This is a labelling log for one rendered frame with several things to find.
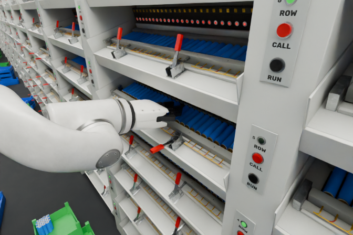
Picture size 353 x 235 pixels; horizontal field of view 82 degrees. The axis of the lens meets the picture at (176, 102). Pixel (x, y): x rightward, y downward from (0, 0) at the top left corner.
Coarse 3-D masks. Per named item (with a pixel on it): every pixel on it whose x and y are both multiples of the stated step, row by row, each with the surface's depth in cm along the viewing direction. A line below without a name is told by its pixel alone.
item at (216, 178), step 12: (108, 84) 81; (120, 84) 84; (108, 96) 83; (168, 96) 74; (144, 132) 61; (156, 132) 60; (168, 132) 58; (156, 144) 58; (168, 156) 56; (180, 156) 51; (192, 156) 50; (204, 156) 49; (192, 168) 47; (204, 168) 46; (216, 168) 46; (228, 168) 45; (204, 180) 46; (216, 180) 43; (228, 180) 39; (216, 192) 45
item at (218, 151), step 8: (120, 96) 77; (128, 96) 75; (160, 128) 59; (176, 128) 56; (184, 128) 55; (184, 136) 55; (192, 136) 52; (200, 136) 51; (200, 144) 50; (208, 144) 48; (216, 144) 48; (208, 152) 48; (216, 152) 46; (224, 152) 46; (224, 160) 46
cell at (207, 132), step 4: (216, 120) 55; (212, 124) 54; (216, 124) 54; (220, 124) 55; (208, 128) 53; (212, 128) 53; (216, 128) 54; (204, 132) 52; (208, 132) 52; (212, 132) 53
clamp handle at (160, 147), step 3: (171, 138) 52; (171, 141) 52; (162, 144) 51; (165, 144) 51; (168, 144) 51; (153, 147) 49; (156, 147) 49; (159, 147) 49; (162, 147) 50; (150, 150) 48; (153, 150) 48; (156, 150) 49; (159, 150) 49; (153, 153) 48
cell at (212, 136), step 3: (222, 123) 54; (225, 123) 53; (219, 126) 53; (222, 126) 53; (225, 126) 53; (216, 129) 52; (219, 129) 52; (222, 129) 52; (213, 132) 52; (216, 132) 52; (219, 132) 52; (210, 135) 51; (213, 135) 51; (216, 135) 51; (213, 138) 51; (213, 141) 51
